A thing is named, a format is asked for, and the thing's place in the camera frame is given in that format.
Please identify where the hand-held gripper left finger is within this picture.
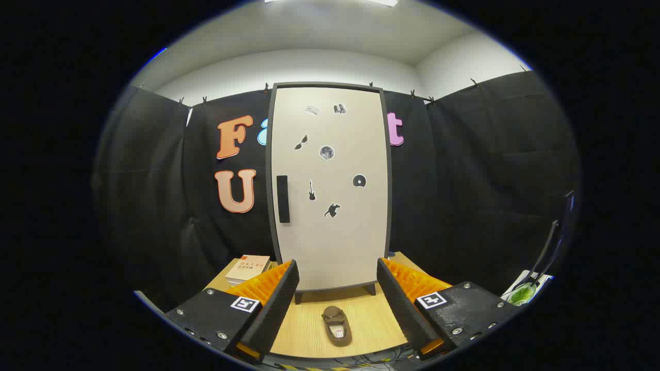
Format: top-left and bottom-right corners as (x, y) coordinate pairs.
(164, 259), (301, 364)

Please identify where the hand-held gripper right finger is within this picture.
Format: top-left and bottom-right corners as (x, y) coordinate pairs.
(376, 258), (521, 361)

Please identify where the brown fuzzy shoe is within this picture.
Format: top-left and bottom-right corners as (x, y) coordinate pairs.
(321, 306), (353, 347)

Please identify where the dark grey shoe cabinet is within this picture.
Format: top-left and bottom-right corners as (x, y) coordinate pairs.
(266, 81), (393, 305)

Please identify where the beige cover book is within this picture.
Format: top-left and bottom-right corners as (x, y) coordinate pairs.
(225, 255), (271, 283)

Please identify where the green round dish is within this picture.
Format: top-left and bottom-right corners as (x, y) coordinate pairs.
(508, 282), (538, 306)

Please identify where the black backdrop cloth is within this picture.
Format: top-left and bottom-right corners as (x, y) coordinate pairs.
(93, 70), (581, 310)

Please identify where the white desk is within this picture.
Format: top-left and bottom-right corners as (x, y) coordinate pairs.
(501, 269), (553, 307)

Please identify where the black computer monitor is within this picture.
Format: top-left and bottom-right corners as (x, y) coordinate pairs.
(529, 190), (576, 289)

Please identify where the row of black cloth clips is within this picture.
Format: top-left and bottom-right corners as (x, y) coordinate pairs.
(137, 64), (532, 106)

